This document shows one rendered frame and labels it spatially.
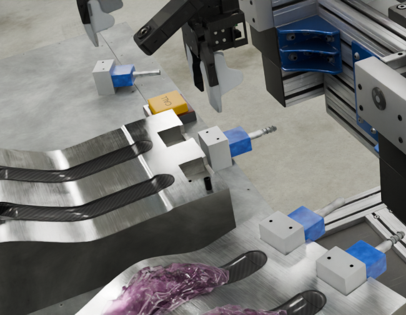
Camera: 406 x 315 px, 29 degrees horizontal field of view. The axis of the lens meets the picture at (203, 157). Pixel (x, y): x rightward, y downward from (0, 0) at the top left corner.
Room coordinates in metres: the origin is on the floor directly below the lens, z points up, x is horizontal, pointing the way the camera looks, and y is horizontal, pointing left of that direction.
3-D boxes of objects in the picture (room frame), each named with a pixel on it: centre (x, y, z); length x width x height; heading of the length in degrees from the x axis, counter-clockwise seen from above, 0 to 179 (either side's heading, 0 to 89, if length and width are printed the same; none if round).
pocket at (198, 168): (0.95, 0.01, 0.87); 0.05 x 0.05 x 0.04; 14
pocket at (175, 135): (1.05, 0.04, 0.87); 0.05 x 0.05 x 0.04; 14
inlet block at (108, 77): (1.42, 0.11, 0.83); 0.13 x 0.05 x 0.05; 77
